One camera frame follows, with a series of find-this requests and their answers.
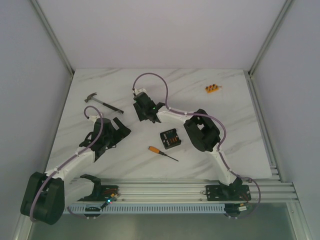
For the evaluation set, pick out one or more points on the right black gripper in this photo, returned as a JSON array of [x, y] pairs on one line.
[[141, 116]]

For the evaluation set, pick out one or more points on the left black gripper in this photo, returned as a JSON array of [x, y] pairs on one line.
[[116, 132]]

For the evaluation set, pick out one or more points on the black fuse box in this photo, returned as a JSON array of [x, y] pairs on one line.
[[170, 138]]

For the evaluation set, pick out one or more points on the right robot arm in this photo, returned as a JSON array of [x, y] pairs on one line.
[[201, 130]]

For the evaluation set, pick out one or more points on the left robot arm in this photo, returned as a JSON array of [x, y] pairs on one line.
[[49, 193]]

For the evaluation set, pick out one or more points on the orange terminal block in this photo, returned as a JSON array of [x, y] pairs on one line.
[[212, 88]]

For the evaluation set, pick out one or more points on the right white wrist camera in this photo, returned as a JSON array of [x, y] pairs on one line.
[[140, 90]]

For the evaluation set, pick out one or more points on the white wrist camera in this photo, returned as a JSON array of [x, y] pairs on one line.
[[94, 118], [140, 90]]

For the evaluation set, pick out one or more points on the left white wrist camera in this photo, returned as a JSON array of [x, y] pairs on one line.
[[94, 118]]

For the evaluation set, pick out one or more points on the orange handled screwdriver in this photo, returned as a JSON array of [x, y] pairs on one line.
[[157, 151]]

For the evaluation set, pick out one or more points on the hammer with black handle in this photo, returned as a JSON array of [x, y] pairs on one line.
[[91, 97]]

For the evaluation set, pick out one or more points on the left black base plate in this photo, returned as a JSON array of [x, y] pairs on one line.
[[105, 192]]

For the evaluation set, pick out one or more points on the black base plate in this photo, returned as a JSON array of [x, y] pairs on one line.
[[219, 193], [105, 192]]

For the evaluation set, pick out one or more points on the slotted cable duct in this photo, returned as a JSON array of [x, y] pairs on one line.
[[149, 208]]

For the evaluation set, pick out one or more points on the right aluminium frame post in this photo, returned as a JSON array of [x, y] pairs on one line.
[[279, 20]]

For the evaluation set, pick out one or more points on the aluminium frame post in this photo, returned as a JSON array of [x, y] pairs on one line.
[[279, 20], [52, 36]]

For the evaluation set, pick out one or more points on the left aluminium frame post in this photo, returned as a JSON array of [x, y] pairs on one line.
[[52, 36]]

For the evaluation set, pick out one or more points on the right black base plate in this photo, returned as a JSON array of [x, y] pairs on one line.
[[219, 193]]

